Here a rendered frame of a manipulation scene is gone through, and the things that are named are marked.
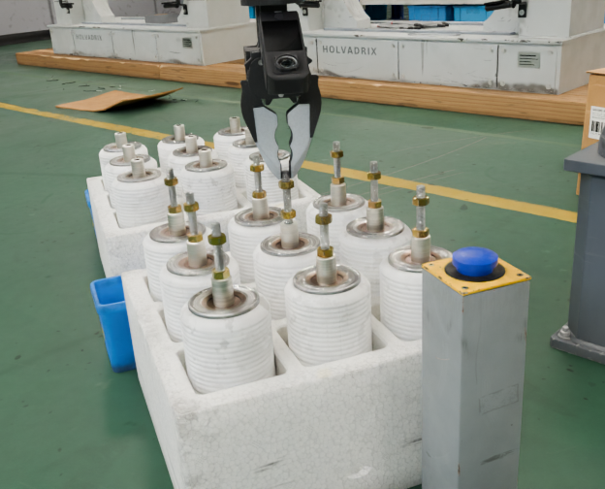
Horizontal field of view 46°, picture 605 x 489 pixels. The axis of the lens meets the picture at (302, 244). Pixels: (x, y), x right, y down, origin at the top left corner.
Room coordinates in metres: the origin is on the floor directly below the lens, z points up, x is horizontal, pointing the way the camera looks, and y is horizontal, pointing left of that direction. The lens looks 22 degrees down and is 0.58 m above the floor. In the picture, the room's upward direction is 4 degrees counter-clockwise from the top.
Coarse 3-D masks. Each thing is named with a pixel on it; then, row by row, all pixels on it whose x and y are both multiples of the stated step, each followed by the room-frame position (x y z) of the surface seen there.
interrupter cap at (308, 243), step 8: (264, 240) 0.85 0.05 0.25; (272, 240) 0.85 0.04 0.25; (280, 240) 0.85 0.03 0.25; (304, 240) 0.85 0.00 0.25; (312, 240) 0.84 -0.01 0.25; (264, 248) 0.82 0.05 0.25; (272, 248) 0.82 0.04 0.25; (280, 248) 0.83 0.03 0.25; (288, 248) 0.83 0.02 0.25; (296, 248) 0.82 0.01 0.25; (304, 248) 0.82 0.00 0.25; (312, 248) 0.81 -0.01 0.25; (280, 256) 0.80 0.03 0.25; (288, 256) 0.80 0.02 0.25
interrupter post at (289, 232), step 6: (282, 222) 0.84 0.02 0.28; (294, 222) 0.84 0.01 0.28; (282, 228) 0.83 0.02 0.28; (288, 228) 0.83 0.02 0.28; (294, 228) 0.83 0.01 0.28; (282, 234) 0.83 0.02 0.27; (288, 234) 0.83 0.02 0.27; (294, 234) 0.83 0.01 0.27; (282, 240) 0.83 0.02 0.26; (288, 240) 0.83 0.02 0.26; (294, 240) 0.83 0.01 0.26; (282, 246) 0.83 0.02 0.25; (288, 246) 0.83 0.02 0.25; (294, 246) 0.83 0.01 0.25
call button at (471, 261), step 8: (464, 248) 0.60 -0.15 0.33; (472, 248) 0.60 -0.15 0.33; (480, 248) 0.60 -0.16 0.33; (488, 248) 0.60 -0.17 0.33; (456, 256) 0.59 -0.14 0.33; (464, 256) 0.58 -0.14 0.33; (472, 256) 0.58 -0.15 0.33; (480, 256) 0.58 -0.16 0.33; (488, 256) 0.58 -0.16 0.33; (496, 256) 0.58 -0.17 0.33; (456, 264) 0.58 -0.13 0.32; (464, 264) 0.57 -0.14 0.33; (472, 264) 0.57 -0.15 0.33; (480, 264) 0.57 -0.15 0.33; (488, 264) 0.57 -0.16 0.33; (496, 264) 0.58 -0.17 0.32; (464, 272) 0.58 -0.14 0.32; (472, 272) 0.57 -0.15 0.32; (480, 272) 0.57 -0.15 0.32; (488, 272) 0.58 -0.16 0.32
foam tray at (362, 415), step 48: (144, 288) 0.89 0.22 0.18; (144, 336) 0.76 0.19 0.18; (384, 336) 0.72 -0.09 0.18; (144, 384) 0.86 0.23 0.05; (288, 384) 0.63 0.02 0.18; (336, 384) 0.65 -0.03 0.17; (384, 384) 0.66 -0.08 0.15; (192, 432) 0.59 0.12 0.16; (240, 432) 0.61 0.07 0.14; (288, 432) 0.63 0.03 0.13; (336, 432) 0.64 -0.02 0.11; (384, 432) 0.66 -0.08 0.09; (192, 480) 0.59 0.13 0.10; (240, 480) 0.61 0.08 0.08; (288, 480) 0.62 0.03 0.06; (336, 480) 0.64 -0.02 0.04; (384, 480) 0.66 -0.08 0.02
